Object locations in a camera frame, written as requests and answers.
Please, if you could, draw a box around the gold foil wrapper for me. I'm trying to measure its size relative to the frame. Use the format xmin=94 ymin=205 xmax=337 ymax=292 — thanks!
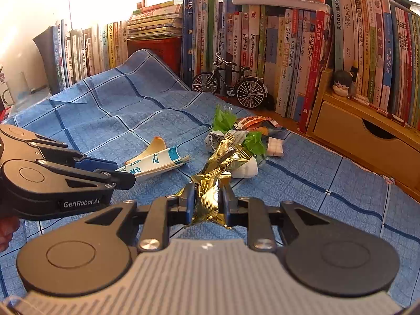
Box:
xmin=190 ymin=132 xmax=253 ymax=227

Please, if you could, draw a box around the row of upright books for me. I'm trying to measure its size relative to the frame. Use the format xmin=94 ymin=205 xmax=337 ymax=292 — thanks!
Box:
xmin=181 ymin=0 xmax=419 ymax=132

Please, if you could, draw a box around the blue white paper wrapper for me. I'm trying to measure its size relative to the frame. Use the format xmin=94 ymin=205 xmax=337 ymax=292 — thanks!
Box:
xmin=117 ymin=146 xmax=191 ymax=179

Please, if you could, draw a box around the orange white snack wrapper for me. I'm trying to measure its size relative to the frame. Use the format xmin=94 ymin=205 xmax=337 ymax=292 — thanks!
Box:
xmin=234 ymin=116 xmax=282 ymax=136

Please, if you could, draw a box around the large dark blue book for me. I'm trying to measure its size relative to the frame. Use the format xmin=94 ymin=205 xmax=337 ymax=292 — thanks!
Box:
xmin=33 ymin=26 xmax=61 ymax=95

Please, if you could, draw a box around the person's left hand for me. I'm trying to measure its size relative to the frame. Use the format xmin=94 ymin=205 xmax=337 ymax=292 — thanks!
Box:
xmin=0 ymin=216 xmax=20 ymax=253

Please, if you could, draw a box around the left row of books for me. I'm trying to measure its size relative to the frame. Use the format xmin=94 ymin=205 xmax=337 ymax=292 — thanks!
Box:
xmin=52 ymin=19 xmax=129 ymax=91

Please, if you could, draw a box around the horizontal stack of books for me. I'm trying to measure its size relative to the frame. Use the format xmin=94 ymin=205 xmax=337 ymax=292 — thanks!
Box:
xmin=127 ymin=0 xmax=184 ymax=39

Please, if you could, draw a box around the wooden drawer organizer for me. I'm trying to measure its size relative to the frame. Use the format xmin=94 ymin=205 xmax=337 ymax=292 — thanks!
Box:
xmin=306 ymin=69 xmax=419 ymax=200

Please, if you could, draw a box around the red box under books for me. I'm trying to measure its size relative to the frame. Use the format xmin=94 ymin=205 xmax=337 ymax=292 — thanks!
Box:
xmin=127 ymin=36 xmax=182 ymax=76

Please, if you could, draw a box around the glass mug green handle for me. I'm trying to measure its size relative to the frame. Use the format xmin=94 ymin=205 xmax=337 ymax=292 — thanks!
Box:
xmin=1 ymin=72 xmax=31 ymax=107

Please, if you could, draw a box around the pink white eraser block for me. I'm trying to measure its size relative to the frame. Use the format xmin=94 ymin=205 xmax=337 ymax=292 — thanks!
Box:
xmin=266 ymin=136 xmax=284 ymax=157

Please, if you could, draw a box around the orange peel piece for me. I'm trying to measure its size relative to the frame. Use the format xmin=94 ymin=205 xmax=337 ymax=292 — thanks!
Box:
xmin=125 ymin=136 xmax=167 ymax=165

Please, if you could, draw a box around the miniature black bicycle model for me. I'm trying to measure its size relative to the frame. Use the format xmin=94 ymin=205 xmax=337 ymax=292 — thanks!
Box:
xmin=191 ymin=52 xmax=268 ymax=109

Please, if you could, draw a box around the blue checked cloth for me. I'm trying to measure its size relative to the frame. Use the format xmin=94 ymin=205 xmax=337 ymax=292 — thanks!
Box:
xmin=1 ymin=50 xmax=419 ymax=314

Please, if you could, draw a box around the small doll figurine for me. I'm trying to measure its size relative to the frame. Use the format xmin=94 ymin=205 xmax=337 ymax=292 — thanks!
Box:
xmin=332 ymin=70 xmax=355 ymax=97

